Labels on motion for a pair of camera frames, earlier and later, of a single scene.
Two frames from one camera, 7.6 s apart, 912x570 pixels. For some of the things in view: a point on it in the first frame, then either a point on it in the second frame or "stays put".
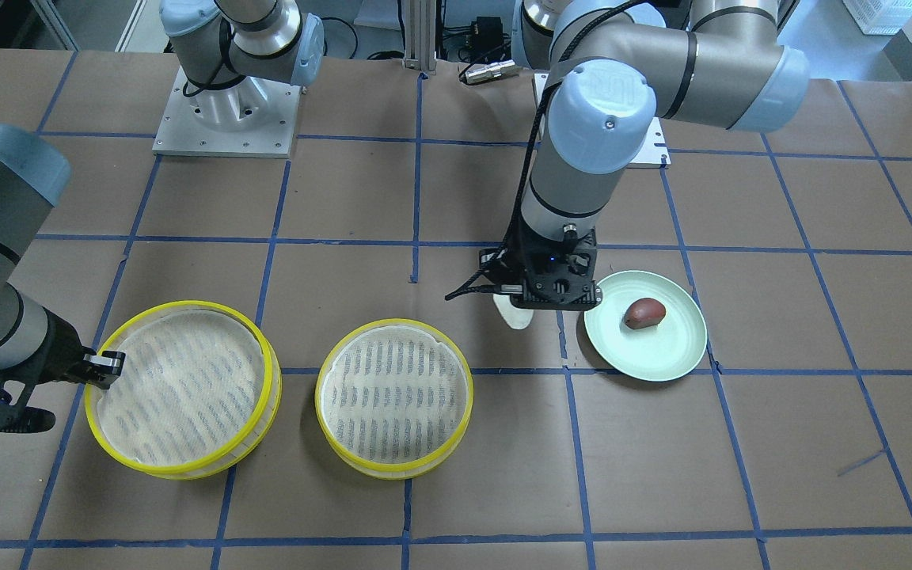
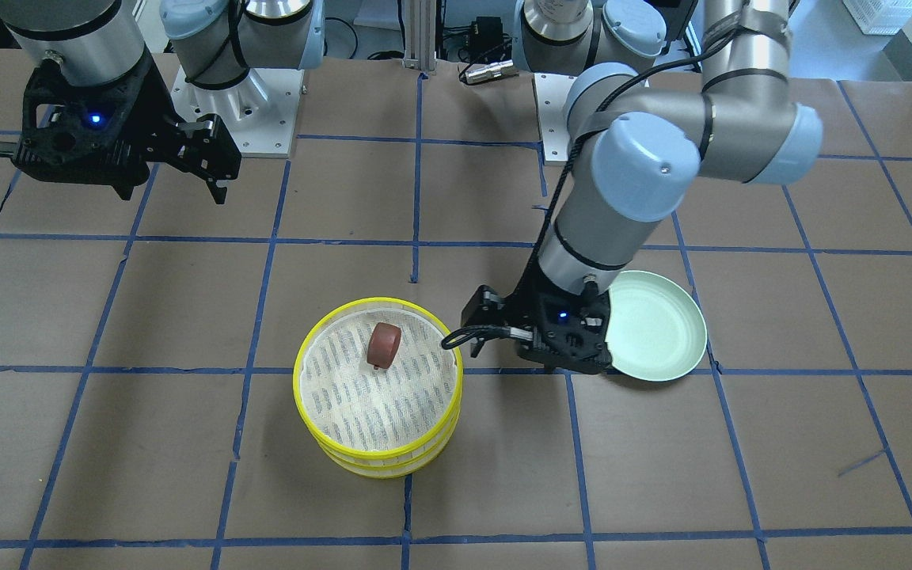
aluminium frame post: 420,36 stays put
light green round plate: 647,325 stays put
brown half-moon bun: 644,313 → 383,344
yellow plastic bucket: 203,385 → 395,416
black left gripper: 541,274 → 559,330
